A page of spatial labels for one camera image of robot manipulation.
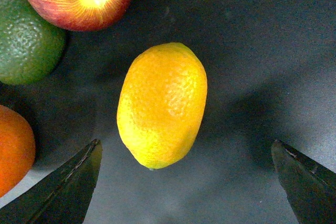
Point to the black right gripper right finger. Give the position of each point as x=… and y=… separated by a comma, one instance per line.
x=309, y=186

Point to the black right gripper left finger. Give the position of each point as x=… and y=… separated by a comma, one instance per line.
x=63, y=196

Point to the yellow lemon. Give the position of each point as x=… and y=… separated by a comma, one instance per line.
x=161, y=104

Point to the orange fruit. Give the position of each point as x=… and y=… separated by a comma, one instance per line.
x=17, y=149

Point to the green lime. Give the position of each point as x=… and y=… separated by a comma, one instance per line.
x=31, y=47

